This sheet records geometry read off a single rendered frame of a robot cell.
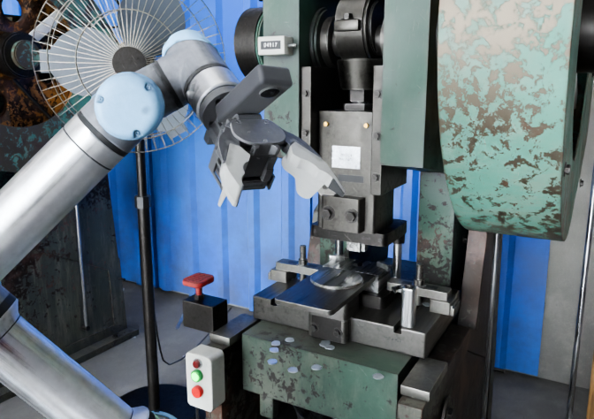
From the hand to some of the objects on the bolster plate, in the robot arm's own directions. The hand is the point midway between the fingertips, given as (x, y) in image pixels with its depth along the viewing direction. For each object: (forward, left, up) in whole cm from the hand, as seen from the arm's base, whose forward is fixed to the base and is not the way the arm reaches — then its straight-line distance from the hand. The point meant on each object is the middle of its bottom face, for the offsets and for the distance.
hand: (297, 196), depth 63 cm
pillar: (+79, +1, -37) cm, 87 cm away
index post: (+59, -5, -40) cm, 72 cm away
